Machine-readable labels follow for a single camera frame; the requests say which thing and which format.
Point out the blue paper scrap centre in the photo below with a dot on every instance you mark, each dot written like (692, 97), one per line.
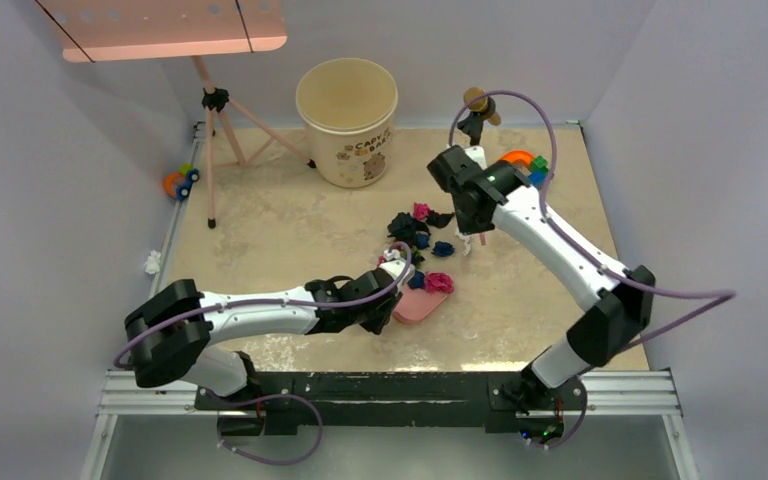
(442, 249)

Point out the pink paper scrap top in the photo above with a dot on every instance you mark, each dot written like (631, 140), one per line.
(421, 211)

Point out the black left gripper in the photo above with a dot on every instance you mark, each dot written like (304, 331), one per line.
(376, 323)

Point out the blue paper scrap small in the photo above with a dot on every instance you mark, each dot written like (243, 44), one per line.
(417, 281)

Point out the pink plastic dustpan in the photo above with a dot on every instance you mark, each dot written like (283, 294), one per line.
(416, 305)

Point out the pink paper scrap right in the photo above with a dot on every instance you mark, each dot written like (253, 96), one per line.
(438, 282)

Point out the orange toy track with blocks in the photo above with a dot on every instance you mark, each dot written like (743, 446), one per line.
(535, 167)

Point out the cream capybara bucket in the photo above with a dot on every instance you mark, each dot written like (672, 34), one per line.
(348, 106)

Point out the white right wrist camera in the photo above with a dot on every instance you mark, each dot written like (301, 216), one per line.
(477, 158)

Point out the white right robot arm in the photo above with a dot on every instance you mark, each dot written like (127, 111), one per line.
(614, 313)

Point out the orange blue toy car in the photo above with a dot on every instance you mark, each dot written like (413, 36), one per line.
(178, 185)

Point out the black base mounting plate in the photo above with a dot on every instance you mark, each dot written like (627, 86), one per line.
(282, 402)

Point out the pink hand brush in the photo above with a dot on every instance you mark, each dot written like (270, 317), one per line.
(469, 241)

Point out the pink music stand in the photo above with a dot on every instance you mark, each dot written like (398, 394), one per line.
(105, 31)

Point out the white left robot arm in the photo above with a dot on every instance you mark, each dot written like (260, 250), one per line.
(176, 334)

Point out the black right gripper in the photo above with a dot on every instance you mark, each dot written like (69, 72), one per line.
(468, 227)

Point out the aluminium frame rail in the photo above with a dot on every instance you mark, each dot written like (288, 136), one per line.
(120, 397)

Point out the white paper scrap off table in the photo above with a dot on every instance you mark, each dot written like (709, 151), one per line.
(153, 262)

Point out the gold microphone on black stand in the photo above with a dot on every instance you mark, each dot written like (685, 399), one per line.
(481, 111)

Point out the blue paper scrap upper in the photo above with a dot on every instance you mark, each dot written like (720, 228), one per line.
(422, 240)

